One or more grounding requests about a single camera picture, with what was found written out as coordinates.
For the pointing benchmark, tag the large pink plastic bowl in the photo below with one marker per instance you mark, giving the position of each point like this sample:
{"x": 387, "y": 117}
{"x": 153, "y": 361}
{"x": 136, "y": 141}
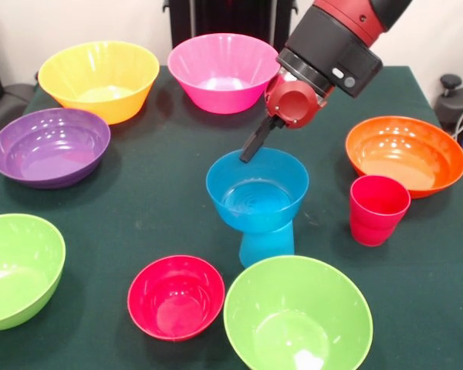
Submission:
{"x": 224, "y": 58}

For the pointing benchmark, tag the red plastic cup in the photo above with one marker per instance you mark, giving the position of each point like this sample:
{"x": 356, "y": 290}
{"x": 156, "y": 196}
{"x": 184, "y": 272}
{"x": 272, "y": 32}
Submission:
{"x": 374, "y": 223}

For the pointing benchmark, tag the blue plastic cup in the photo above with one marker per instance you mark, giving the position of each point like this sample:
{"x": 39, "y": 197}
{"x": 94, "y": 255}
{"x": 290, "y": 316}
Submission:
{"x": 266, "y": 246}

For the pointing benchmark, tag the dark green table cloth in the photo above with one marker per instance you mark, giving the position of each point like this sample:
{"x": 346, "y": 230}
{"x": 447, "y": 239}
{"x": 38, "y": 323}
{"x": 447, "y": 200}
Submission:
{"x": 177, "y": 154}

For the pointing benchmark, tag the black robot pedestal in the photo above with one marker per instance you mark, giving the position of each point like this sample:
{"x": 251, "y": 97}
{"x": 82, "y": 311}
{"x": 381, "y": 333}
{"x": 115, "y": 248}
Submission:
{"x": 224, "y": 17}

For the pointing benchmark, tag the small red plastic bowl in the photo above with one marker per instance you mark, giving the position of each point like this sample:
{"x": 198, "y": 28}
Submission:
{"x": 173, "y": 300}

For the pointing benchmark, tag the shallow orange plastic bowl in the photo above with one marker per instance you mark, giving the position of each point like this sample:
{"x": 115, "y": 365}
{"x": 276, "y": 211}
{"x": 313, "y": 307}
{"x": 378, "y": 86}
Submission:
{"x": 405, "y": 158}

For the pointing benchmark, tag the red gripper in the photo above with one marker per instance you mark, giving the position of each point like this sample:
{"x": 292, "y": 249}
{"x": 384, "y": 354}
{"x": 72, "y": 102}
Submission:
{"x": 295, "y": 104}

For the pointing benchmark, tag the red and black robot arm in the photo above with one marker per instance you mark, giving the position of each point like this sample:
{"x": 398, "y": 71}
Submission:
{"x": 332, "y": 42}

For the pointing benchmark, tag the large yellow-orange plastic bowl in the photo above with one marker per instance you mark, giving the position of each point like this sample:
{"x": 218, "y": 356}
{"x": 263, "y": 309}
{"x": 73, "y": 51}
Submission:
{"x": 100, "y": 65}

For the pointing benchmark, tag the light green plastic bowl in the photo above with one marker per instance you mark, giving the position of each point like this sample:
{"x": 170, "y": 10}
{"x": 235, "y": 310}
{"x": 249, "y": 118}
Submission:
{"x": 297, "y": 308}
{"x": 19, "y": 270}

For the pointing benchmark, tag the black floor stand base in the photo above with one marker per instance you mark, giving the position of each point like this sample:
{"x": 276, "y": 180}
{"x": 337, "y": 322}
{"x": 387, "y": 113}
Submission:
{"x": 455, "y": 104}

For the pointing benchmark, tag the shallow purple plastic bowl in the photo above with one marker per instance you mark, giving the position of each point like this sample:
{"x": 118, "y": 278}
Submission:
{"x": 50, "y": 150}

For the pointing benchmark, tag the small blue plastic bowl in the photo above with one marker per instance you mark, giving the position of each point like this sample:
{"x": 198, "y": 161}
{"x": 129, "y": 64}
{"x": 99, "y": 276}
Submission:
{"x": 293, "y": 173}

